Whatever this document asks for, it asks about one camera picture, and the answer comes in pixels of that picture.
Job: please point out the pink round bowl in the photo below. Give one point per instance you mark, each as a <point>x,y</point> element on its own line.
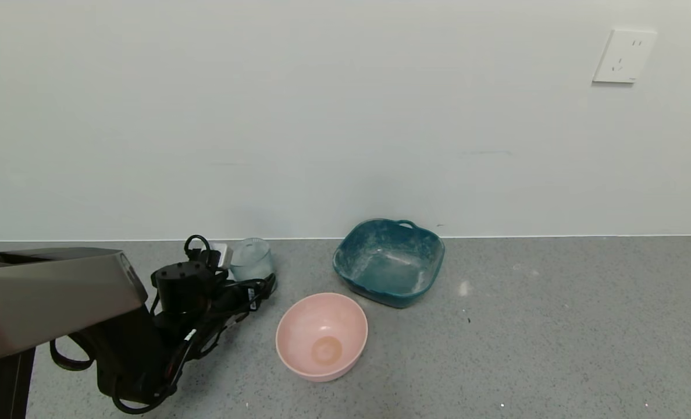
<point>321,334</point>

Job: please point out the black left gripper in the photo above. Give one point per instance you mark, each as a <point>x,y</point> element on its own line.
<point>254,295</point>

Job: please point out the white wall socket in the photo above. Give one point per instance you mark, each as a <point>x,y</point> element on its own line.
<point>623,56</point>

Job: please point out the translucent pale blue cup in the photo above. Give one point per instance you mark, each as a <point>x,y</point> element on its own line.
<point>251,259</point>

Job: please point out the black and grey left robot arm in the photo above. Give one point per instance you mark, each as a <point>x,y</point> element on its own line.
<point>60,297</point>

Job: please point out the silver white wrist camera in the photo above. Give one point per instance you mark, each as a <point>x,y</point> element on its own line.
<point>220,255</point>

